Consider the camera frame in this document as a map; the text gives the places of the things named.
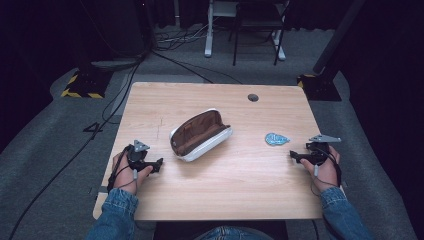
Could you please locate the person's left hand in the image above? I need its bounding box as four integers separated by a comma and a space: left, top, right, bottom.
112, 151, 154, 196

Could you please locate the long black floor cable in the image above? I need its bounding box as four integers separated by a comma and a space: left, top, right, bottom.
7, 54, 148, 240

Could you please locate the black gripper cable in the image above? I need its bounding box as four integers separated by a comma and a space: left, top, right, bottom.
106, 144, 139, 194
309, 146, 343, 198

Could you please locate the black chair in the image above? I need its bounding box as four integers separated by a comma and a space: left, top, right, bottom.
227, 0, 291, 67

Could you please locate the black slanted stand pole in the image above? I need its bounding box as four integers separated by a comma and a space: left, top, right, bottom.
312, 0, 368, 75

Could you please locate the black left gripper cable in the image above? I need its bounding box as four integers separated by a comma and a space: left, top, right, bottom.
106, 144, 139, 194

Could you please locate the bundle of floor cables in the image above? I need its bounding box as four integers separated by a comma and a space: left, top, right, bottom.
154, 23, 214, 52

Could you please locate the white pouch with brown lining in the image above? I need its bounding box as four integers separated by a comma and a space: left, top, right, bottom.
169, 108, 234, 163

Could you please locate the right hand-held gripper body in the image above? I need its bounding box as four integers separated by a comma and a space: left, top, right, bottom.
305, 134, 342, 167

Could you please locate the thin black floor cable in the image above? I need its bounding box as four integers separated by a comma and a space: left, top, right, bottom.
151, 49, 244, 85

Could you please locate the person's right hand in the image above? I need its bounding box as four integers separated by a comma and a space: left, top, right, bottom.
299, 145, 342, 193

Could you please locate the person's lap in jeans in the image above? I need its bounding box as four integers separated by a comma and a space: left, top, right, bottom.
193, 225, 276, 240

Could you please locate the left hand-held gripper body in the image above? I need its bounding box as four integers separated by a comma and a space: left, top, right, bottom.
126, 139, 153, 171

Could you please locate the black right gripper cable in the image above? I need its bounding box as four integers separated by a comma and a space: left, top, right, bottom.
309, 146, 343, 198

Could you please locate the small blue patterned packet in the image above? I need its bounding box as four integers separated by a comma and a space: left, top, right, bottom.
264, 132, 291, 147

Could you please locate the striped black stand base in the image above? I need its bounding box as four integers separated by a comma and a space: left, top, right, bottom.
296, 73, 343, 102
60, 68, 113, 100

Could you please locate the white desk frame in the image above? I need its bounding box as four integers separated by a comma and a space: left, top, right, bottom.
203, 0, 287, 62

